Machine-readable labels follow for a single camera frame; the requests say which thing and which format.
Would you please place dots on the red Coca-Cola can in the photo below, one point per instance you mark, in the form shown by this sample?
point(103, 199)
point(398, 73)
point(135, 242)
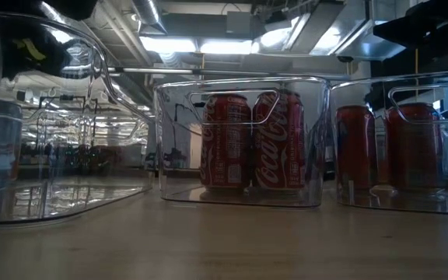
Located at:
point(414, 155)
point(355, 148)
point(280, 155)
point(226, 148)

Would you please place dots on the clear plastic bin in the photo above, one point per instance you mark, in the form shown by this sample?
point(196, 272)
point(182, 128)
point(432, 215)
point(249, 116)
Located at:
point(243, 199)
point(72, 198)
point(403, 202)

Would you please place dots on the black background robot arm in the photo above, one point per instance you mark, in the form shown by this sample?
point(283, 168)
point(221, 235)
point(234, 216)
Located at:
point(175, 157)

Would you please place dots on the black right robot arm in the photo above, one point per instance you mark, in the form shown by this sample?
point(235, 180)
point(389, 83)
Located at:
point(434, 29)

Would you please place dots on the fluorescent ceiling light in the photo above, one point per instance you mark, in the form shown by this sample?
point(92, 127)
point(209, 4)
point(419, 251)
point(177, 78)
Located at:
point(167, 44)
point(226, 47)

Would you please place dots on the grey horizontal ceiling pipe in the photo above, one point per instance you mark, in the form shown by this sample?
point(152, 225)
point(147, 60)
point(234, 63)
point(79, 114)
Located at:
point(224, 72)

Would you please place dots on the grey ceiling box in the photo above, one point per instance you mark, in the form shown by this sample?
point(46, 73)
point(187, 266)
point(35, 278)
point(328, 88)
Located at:
point(239, 22)

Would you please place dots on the round silver air duct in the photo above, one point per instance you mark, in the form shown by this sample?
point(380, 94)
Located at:
point(146, 11)

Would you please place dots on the black background rig frame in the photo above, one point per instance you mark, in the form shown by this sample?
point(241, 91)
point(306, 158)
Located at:
point(176, 116)

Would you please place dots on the black dome camera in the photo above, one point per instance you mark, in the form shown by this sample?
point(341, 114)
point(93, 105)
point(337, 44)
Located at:
point(344, 59)

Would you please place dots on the shiny rectangular air duct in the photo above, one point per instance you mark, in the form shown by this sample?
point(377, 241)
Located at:
point(356, 39)

